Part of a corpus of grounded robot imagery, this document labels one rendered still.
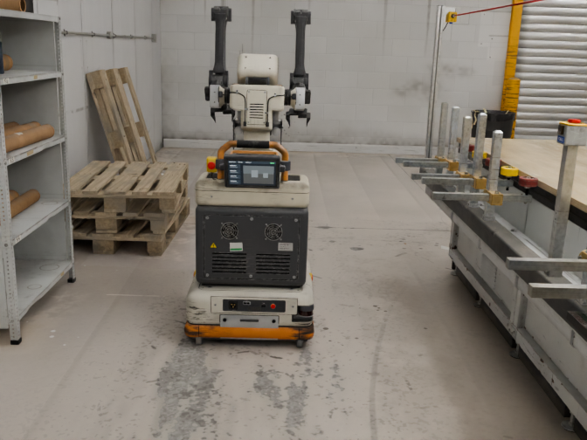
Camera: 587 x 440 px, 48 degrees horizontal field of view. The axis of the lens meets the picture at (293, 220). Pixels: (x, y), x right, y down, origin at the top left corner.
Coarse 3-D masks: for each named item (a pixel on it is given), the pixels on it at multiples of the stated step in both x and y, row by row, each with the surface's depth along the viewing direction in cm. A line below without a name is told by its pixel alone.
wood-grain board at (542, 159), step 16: (512, 144) 398; (528, 144) 400; (544, 144) 403; (560, 144) 405; (512, 160) 339; (528, 160) 341; (544, 160) 342; (560, 160) 344; (544, 176) 296; (576, 176) 298; (576, 192) 264
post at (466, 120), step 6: (468, 120) 334; (462, 126) 338; (468, 126) 335; (462, 132) 338; (468, 132) 336; (462, 138) 337; (468, 138) 336; (462, 144) 337; (468, 144) 337; (462, 150) 338; (462, 156) 339; (462, 162) 340; (462, 168) 340; (462, 186) 343; (462, 192) 344
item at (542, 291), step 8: (528, 288) 169; (536, 288) 167; (544, 288) 167; (552, 288) 167; (560, 288) 167; (568, 288) 167; (576, 288) 167; (584, 288) 167; (536, 296) 167; (544, 296) 167; (552, 296) 167; (560, 296) 167; (568, 296) 167; (576, 296) 167; (584, 296) 167
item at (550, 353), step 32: (480, 192) 376; (512, 192) 324; (544, 192) 285; (512, 224) 323; (544, 224) 284; (576, 224) 254; (480, 256) 383; (576, 256) 253; (480, 288) 371; (512, 288) 330; (512, 320) 320; (544, 320) 290; (544, 352) 289; (576, 352) 258; (544, 384) 285; (576, 384) 258; (576, 416) 249
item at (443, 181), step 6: (426, 180) 312; (432, 180) 312; (438, 180) 312; (444, 180) 312; (450, 180) 312; (456, 180) 313; (462, 180) 313; (468, 180) 313; (498, 180) 313; (504, 180) 313; (510, 180) 313; (504, 186) 313; (510, 186) 313
